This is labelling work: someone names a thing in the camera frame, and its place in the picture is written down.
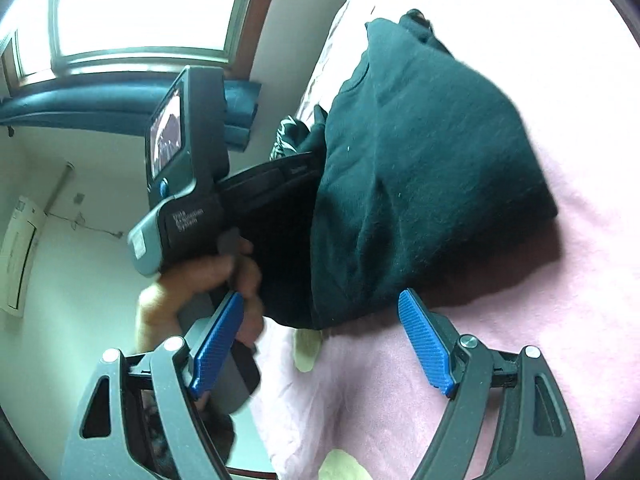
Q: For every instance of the pink dotted bedsheet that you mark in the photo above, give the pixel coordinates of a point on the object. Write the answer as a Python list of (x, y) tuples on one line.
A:
[(550, 310)]

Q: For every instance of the white air conditioner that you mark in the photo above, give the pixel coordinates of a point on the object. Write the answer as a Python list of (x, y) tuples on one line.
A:
[(20, 255)]

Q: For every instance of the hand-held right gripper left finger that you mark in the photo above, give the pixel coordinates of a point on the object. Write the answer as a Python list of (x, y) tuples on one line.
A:
[(215, 345)]

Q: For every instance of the blue curtain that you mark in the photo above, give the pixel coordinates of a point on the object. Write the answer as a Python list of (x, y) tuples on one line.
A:
[(100, 105)]

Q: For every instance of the black t-shirt white wing print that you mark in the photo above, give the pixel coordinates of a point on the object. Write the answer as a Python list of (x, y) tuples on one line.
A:
[(425, 160)]

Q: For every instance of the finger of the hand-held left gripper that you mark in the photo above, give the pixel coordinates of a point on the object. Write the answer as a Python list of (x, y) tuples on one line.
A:
[(265, 180)]

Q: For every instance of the white wall pipe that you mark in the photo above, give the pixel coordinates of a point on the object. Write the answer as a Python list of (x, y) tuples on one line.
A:
[(61, 182)]

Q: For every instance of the wooden framed window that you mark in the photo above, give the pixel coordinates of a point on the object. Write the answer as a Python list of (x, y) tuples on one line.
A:
[(140, 5)]

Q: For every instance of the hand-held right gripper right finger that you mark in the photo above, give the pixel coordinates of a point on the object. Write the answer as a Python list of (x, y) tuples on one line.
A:
[(425, 345)]

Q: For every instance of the person's left hand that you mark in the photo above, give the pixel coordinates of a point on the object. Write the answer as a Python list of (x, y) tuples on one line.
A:
[(160, 305)]

